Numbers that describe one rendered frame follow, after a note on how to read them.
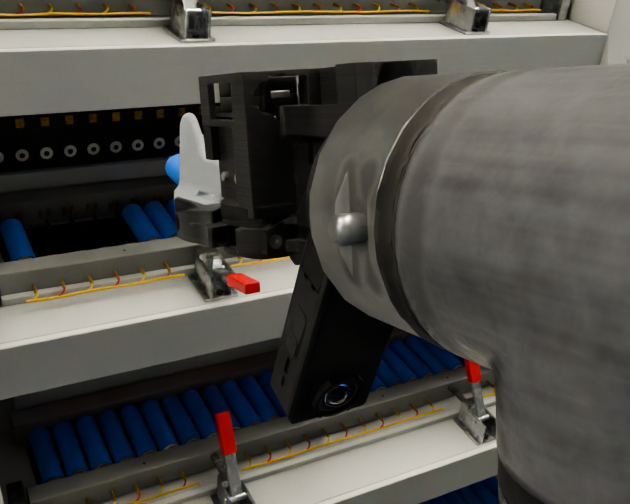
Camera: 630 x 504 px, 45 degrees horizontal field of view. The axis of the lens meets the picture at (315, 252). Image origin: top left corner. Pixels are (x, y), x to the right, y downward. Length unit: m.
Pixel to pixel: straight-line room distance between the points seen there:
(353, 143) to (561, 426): 0.11
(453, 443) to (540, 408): 0.61
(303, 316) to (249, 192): 0.06
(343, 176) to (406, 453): 0.55
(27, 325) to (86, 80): 0.18
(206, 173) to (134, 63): 0.19
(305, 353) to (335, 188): 0.11
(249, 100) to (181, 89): 0.27
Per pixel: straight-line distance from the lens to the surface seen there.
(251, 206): 0.33
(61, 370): 0.59
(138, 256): 0.62
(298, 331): 0.34
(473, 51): 0.73
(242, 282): 0.55
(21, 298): 0.61
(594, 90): 0.19
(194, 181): 0.42
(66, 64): 0.57
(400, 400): 0.80
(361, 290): 0.25
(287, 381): 0.36
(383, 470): 0.75
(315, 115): 0.30
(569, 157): 0.18
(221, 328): 0.62
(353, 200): 0.24
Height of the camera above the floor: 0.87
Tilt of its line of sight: 11 degrees down
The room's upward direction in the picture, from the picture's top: 4 degrees counter-clockwise
